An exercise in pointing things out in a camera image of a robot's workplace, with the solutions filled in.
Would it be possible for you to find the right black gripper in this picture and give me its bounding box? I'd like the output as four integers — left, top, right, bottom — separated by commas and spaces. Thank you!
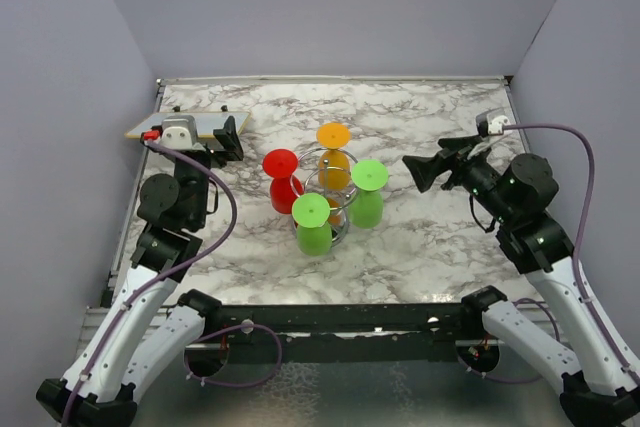
403, 133, 514, 223

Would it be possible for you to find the red wine glass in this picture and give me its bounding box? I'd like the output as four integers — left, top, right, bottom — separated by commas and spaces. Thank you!
262, 149, 304, 215

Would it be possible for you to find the green wine glass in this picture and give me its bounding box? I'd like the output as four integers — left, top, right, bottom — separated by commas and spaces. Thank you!
348, 159, 389, 229
292, 193, 332, 256

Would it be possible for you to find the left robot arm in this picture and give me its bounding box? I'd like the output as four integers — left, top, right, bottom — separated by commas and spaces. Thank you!
36, 114, 244, 426

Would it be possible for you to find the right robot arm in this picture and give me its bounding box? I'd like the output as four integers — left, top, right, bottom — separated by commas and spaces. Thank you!
402, 136, 639, 426

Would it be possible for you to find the orange wine glass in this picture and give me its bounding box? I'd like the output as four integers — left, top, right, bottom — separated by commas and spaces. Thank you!
326, 197, 344, 227
316, 122, 351, 191

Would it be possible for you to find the chrome wine glass rack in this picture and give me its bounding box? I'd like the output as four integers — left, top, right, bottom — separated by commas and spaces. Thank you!
293, 147, 358, 247

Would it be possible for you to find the lower orange wine glass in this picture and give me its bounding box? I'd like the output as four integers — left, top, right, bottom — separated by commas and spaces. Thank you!
326, 197, 344, 227

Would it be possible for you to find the small whiteboard yellow frame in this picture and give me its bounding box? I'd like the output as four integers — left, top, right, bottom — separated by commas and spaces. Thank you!
125, 110, 251, 139

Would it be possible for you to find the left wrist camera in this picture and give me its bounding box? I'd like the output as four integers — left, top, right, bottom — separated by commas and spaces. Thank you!
159, 115, 198, 151

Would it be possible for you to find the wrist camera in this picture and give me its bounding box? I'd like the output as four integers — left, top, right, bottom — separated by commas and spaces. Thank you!
159, 115, 198, 151
475, 109, 510, 138

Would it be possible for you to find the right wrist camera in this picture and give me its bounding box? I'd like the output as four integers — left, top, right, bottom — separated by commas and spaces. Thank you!
475, 109, 510, 138

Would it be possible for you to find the black front mounting rail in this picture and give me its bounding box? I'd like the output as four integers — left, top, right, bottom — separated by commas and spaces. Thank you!
178, 286, 506, 364

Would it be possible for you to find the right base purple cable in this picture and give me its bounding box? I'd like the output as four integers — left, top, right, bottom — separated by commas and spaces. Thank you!
464, 296, 563, 385

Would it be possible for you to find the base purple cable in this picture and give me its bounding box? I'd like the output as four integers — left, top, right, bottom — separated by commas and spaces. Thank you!
182, 319, 284, 390
464, 296, 563, 385

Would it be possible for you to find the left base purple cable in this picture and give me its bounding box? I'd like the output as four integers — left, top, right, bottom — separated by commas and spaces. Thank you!
182, 319, 284, 390

